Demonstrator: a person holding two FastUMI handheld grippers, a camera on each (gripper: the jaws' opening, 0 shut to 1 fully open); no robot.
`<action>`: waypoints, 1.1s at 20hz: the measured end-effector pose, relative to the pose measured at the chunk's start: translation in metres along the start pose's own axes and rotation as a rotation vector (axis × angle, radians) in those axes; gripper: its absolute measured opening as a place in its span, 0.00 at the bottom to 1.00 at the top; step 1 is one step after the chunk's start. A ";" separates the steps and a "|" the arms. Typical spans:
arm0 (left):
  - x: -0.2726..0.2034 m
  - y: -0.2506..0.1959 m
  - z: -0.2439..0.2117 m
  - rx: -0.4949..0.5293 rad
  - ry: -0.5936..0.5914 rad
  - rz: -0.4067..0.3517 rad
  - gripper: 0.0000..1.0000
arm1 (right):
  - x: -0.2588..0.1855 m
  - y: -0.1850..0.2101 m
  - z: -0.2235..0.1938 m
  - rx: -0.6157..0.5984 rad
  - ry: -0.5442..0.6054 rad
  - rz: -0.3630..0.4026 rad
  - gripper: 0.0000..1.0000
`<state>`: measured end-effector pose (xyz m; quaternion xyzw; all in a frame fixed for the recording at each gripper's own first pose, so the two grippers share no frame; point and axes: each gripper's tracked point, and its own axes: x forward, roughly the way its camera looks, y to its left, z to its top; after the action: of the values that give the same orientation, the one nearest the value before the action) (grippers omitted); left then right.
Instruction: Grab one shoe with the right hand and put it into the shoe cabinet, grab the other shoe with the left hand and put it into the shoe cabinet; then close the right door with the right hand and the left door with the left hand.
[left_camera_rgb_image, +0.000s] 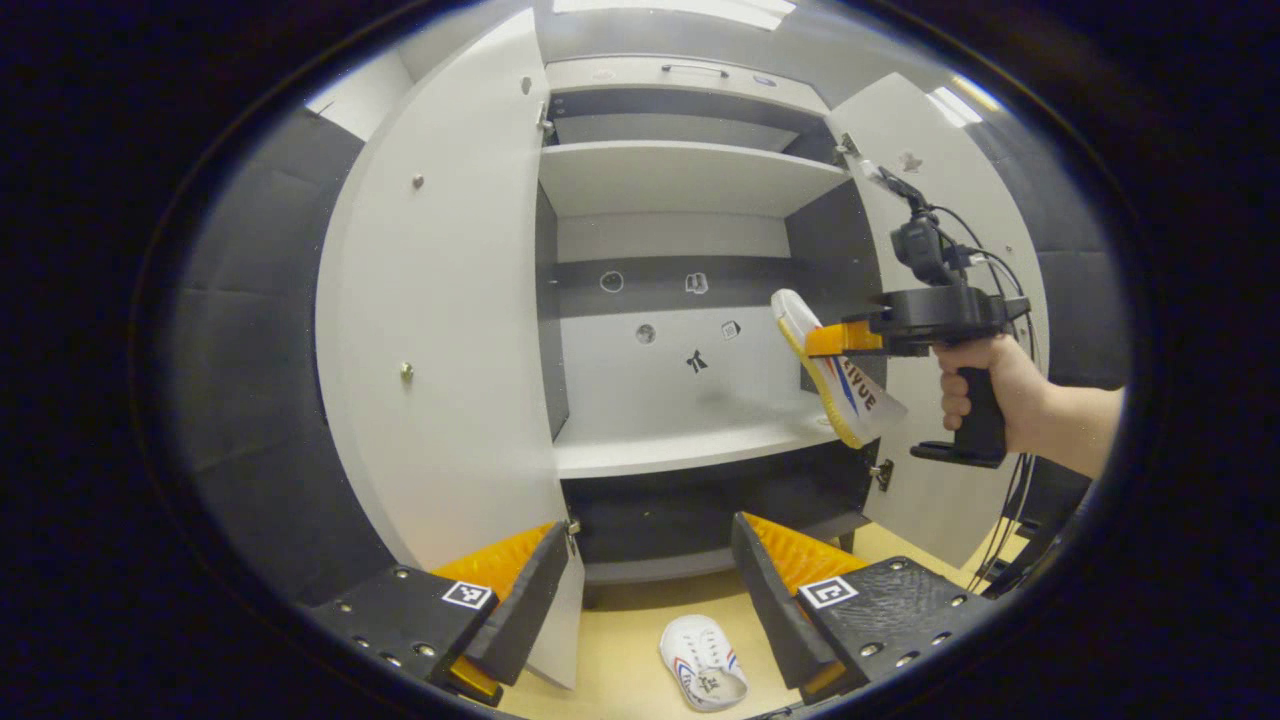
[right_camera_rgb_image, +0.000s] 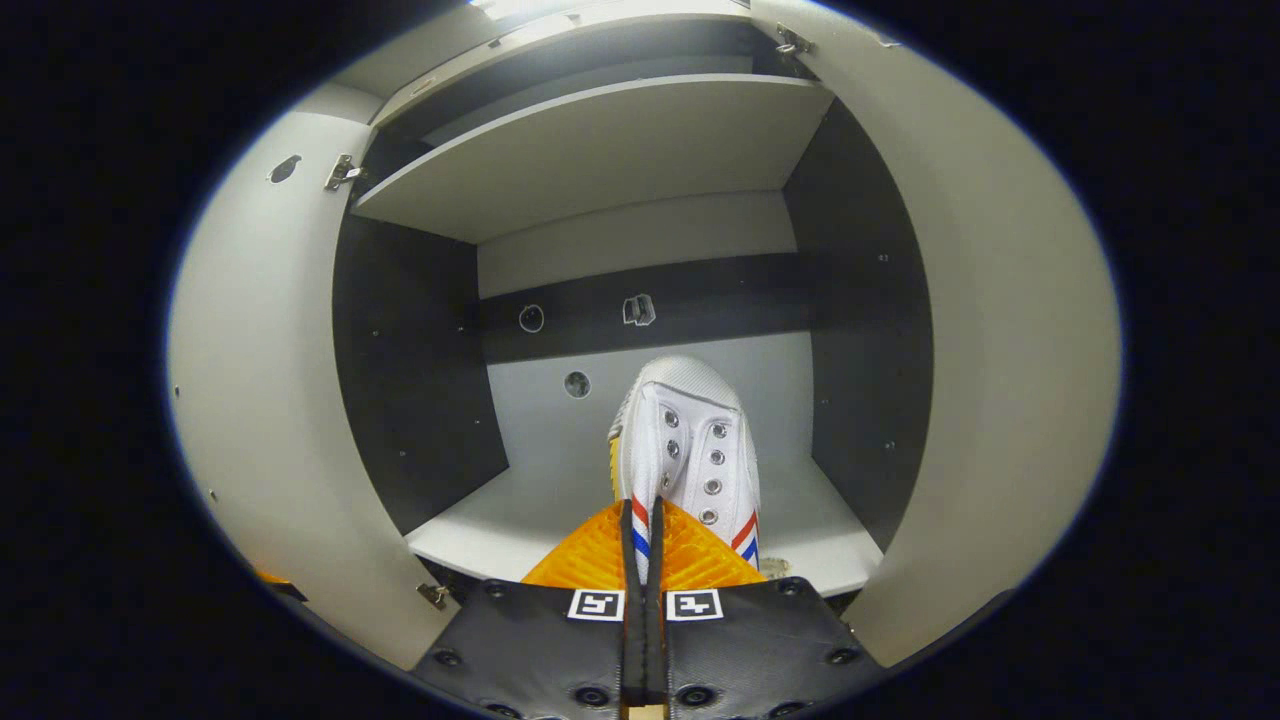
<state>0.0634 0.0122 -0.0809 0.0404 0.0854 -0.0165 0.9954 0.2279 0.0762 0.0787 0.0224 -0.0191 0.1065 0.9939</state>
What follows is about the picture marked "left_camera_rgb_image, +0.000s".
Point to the white cabinet shelf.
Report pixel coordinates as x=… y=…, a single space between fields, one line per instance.
x=680 y=440
x=690 y=175

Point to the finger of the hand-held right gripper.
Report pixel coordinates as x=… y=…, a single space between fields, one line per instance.
x=845 y=338

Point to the white shoe cabinet door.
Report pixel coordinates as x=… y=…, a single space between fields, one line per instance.
x=930 y=510
x=440 y=350

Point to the small ceiling light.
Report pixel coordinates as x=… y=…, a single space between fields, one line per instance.
x=960 y=100

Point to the white canvas shoe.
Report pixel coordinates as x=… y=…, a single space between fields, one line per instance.
x=705 y=665
x=860 y=400

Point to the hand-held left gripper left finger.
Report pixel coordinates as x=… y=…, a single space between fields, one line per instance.
x=530 y=600

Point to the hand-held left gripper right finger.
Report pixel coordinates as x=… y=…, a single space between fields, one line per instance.
x=765 y=610

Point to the white shoe cabinet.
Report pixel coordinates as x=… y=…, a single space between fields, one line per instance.
x=670 y=235

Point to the large ceiling light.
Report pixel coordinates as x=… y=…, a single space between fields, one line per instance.
x=680 y=10

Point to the black quilted cloth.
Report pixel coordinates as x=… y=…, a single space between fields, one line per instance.
x=1080 y=320
x=260 y=350

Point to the white cabinet drawer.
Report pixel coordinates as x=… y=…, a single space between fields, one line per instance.
x=640 y=80

